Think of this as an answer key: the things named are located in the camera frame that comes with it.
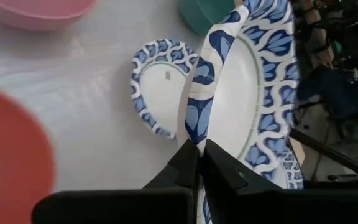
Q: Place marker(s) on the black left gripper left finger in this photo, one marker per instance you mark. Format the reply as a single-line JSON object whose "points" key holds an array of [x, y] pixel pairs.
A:
{"points": [[166, 202]]}

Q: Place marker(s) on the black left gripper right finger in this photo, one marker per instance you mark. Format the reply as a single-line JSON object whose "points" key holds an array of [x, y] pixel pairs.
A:
{"points": [[259, 205]]}

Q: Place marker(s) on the red plastic bowl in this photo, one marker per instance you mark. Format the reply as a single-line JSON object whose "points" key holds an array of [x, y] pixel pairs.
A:
{"points": [[11, 155]]}

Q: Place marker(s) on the teal plastic bowl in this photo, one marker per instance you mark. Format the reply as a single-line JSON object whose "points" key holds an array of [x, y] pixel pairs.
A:
{"points": [[204, 15]]}

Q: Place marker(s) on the pink plastic bowl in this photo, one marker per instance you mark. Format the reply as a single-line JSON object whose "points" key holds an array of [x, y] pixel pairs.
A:
{"points": [[42, 15]]}

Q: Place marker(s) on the black metal table frame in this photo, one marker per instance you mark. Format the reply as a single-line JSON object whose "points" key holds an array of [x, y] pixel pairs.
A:
{"points": [[331, 153]]}

